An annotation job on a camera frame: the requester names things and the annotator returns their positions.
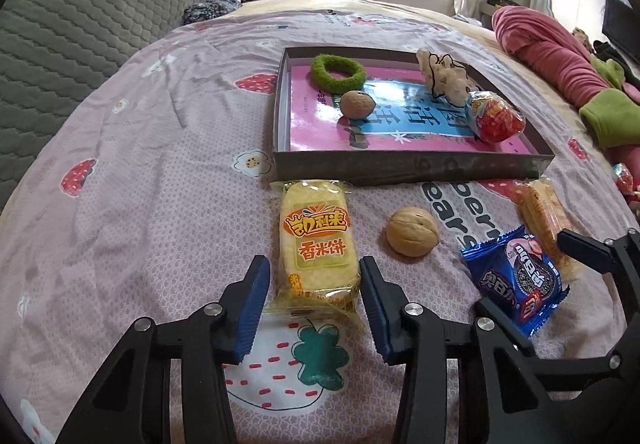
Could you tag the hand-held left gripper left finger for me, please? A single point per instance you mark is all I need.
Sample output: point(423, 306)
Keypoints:
point(252, 309)

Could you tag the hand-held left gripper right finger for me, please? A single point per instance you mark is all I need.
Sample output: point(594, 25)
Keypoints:
point(376, 309)

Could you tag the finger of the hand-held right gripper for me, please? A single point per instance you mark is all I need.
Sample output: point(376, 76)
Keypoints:
point(585, 246)
point(575, 371)

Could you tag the yellow rice cracker packet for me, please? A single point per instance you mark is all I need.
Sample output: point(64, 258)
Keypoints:
point(315, 224)
point(545, 214)

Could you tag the blue cookie packet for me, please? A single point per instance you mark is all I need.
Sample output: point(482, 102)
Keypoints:
point(520, 279)

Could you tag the pale walnut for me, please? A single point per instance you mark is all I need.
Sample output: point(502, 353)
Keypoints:
point(412, 234)

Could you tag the shallow dark cardboard box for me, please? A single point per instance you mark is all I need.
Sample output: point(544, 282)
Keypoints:
point(400, 171)

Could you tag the red snack packet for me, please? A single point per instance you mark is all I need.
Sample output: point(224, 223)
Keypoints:
point(495, 118)

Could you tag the brown walnut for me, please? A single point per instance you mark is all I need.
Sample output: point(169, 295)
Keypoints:
point(356, 105)

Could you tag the beige sheer hair scrunchie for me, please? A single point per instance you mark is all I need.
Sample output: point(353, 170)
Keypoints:
point(445, 76)

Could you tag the green fuzzy hair scrunchie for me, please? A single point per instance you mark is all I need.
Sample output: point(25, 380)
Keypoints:
point(345, 83)

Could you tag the red candy packet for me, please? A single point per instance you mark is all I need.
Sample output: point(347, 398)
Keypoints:
point(622, 179)

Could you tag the green fleece blanket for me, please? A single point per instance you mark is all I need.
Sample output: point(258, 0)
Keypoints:
point(615, 113)

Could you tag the pink strawberry printed bed sheet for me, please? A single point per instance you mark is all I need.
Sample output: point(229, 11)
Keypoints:
point(175, 173)

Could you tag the pink and blue book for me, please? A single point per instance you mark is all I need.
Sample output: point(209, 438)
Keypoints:
point(310, 123)

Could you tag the dark crumpled clothes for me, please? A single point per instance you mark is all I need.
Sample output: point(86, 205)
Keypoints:
point(605, 51)

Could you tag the pink quilt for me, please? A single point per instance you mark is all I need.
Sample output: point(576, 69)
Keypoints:
point(540, 43)

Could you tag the black television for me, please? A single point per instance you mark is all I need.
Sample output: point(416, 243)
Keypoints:
point(620, 26)

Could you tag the dark blue patterned pillow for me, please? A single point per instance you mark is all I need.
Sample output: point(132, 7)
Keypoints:
point(210, 11)

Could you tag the grey quilted headboard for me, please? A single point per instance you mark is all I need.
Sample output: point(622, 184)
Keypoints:
point(75, 23)

